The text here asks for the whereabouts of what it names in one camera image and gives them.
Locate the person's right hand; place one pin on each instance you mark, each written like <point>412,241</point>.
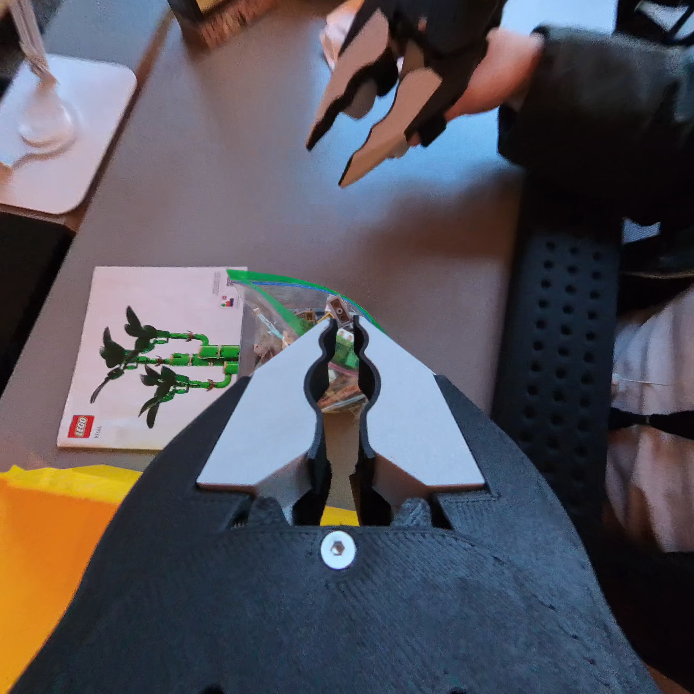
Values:
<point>499,70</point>

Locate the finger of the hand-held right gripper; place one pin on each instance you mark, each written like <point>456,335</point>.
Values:
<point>406,119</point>
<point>352,70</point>

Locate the black perforated chair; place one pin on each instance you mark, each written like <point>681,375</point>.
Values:
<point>553,352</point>

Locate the black toy set box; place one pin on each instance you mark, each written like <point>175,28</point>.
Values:
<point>227,21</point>

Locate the yellow plastic bin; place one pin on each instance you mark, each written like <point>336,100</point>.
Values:
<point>43,569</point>

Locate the person's dark jacket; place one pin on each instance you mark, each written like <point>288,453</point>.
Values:
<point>656,260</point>

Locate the pile of mixed toy bricks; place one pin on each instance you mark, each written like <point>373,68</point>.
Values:
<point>271,336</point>

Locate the white folding stand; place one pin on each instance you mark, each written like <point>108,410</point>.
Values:
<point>81,135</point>

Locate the crumpled white paper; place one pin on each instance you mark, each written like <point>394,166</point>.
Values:
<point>332,32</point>

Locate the person's pale garment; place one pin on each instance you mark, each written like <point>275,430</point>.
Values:
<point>650,477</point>

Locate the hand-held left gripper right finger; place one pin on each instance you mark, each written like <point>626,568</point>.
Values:
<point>423,434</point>

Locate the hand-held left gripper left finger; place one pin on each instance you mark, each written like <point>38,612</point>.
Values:
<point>260,434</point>

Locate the brown toy tile tan rim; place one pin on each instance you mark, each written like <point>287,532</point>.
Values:
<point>339,310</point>

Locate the grey desk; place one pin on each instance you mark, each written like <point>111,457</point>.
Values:
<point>244,190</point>

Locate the toy instruction booklet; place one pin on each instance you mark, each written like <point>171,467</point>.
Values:
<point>162,293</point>

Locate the person's right forearm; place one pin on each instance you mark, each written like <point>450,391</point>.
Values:
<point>596,108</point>

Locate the clear zip bag green seal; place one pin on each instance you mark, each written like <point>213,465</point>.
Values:
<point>282,287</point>

